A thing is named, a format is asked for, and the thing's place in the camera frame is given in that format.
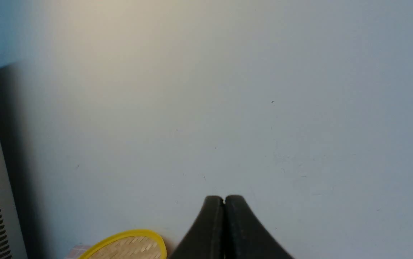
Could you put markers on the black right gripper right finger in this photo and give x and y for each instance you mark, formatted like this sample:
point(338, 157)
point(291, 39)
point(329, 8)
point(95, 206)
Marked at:
point(245, 236)

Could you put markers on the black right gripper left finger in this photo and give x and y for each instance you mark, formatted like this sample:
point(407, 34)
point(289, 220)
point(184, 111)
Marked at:
point(204, 238)

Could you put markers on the yellow-rimmed bamboo steamer lid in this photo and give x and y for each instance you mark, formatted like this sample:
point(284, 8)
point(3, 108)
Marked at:
point(133, 244)

